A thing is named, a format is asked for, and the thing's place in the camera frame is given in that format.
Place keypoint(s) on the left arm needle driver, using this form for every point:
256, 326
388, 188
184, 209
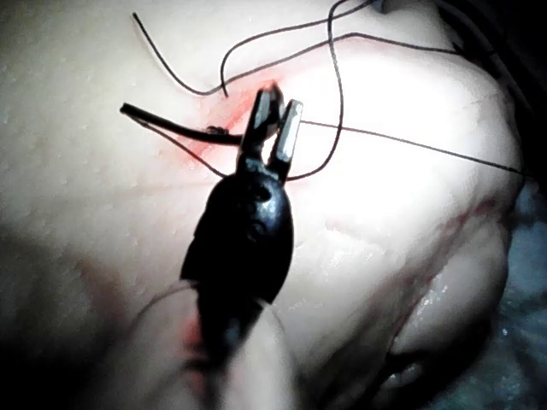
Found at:
243, 230

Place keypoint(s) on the left arm needle driver jaw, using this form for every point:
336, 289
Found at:
288, 136
260, 119

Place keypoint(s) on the black thread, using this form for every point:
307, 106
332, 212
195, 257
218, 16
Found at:
376, 135

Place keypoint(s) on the curved steel needle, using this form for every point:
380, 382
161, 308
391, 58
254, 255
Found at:
171, 125

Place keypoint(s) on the dark left arm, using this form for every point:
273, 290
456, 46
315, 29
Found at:
256, 367

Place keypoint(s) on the tissue pad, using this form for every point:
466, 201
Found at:
85, 171

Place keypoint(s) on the blue-green cloth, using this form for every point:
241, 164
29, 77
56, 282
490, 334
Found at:
530, 299

